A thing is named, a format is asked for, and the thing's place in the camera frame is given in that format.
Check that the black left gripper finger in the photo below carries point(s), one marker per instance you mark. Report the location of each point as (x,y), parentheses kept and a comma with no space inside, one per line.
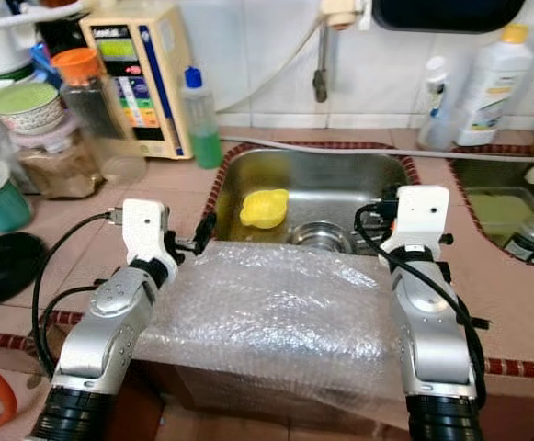
(205,230)

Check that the round steel dish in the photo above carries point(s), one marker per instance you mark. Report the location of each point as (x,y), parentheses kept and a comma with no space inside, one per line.
(322,239)

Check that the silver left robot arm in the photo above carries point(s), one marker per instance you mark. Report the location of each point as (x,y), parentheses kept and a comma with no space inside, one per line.
(110,331)

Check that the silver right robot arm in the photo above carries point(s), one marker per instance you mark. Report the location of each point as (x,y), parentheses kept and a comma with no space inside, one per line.
(427,340)

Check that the green soap bottle blue cap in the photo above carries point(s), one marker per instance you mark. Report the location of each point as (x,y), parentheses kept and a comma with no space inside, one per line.
(204,152)

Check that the large steel sink basin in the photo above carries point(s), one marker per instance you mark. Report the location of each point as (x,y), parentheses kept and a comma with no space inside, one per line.
(312,175)

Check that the clear plastic cup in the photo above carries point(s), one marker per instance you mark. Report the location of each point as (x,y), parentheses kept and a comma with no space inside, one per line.
(438,136)

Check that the small steel sink basin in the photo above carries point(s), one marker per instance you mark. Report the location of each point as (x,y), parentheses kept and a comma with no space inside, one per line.
(487,175)

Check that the clear bubble wrap sheet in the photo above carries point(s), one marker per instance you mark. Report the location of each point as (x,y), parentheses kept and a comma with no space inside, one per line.
(266,322)

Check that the pink lidded powder jar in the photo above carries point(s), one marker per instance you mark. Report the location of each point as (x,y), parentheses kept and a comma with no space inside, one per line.
(60,175)

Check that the small glass jar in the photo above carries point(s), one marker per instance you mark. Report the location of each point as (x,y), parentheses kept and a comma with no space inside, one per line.
(528,246)

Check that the white detergent bottle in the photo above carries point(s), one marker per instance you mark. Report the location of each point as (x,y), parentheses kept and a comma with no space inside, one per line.
(492,92)

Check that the thin white tube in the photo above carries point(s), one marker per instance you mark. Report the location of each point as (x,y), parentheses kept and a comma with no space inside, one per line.
(266,83)

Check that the clear jar with orange lid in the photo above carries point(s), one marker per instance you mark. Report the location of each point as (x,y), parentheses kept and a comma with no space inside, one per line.
(92,110)

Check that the teal cup with white funnel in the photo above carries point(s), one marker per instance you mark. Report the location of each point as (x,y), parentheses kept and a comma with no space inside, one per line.
(14,211)

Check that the black round kettle base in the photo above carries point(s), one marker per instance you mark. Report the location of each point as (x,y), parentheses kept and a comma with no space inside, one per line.
(9,271)

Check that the cream water ionizer machine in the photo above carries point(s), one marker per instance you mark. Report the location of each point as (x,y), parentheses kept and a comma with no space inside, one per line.
(161,55)

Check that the cream tap connector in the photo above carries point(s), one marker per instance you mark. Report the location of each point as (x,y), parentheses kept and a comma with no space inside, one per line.
(345,13)

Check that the black frying pan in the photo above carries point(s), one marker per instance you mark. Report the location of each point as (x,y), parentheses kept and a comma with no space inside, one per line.
(450,14)

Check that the patterned bowl with green lid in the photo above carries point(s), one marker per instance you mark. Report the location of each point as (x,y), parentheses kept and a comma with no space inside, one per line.
(23,96)

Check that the blue plastic object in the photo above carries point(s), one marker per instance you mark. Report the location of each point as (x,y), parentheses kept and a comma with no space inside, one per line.
(46,64)

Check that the black appliance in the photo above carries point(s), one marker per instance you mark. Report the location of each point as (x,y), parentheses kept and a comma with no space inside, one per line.
(64,32)

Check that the white pipe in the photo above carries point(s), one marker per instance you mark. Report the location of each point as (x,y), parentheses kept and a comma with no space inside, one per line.
(28,18)

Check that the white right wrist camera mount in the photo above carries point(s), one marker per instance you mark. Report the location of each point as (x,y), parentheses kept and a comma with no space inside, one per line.
(418,216)

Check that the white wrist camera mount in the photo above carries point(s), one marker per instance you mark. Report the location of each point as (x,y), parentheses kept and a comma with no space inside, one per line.
(145,230)
(418,216)

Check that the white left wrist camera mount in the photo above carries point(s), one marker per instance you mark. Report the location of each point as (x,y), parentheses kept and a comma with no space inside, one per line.
(145,230)

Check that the grey wall tap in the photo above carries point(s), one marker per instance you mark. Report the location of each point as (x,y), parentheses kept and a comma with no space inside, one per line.
(322,69)

